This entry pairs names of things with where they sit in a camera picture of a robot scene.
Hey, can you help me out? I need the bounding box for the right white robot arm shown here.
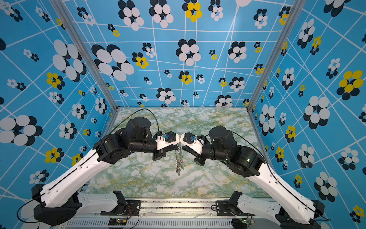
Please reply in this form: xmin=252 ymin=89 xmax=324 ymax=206
xmin=180 ymin=126 xmax=325 ymax=229

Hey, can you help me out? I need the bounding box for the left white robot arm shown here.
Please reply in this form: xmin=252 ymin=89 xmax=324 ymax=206
xmin=31 ymin=117 xmax=180 ymax=226

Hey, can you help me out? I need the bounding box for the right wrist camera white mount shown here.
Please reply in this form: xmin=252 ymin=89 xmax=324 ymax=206
xmin=180 ymin=132 xmax=205 ymax=154

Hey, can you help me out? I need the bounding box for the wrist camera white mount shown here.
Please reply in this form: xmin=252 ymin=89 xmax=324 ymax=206
xmin=180 ymin=132 xmax=205 ymax=154
xmin=155 ymin=131 xmax=180 ymax=150

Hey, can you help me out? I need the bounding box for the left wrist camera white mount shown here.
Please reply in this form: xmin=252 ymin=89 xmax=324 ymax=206
xmin=155 ymin=131 xmax=180 ymax=150

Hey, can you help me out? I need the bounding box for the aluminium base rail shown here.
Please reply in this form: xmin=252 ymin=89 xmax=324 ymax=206
xmin=58 ymin=198 xmax=280 ymax=229

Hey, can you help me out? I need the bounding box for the aluminium corner post left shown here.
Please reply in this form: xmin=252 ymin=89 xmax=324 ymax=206
xmin=50 ymin=1 xmax=118 ymax=112

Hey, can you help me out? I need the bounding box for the aluminium corner post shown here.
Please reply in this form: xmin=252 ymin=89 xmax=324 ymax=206
xmin=248 ymin=0 xmax=306 ymax=112
xmin=50 ymin=1 xmax=118 ymax=112

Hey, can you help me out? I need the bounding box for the aluminium corner post right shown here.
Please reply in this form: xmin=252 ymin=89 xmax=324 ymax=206
xmin=248 ymin=0 xmax=306 ymax=112

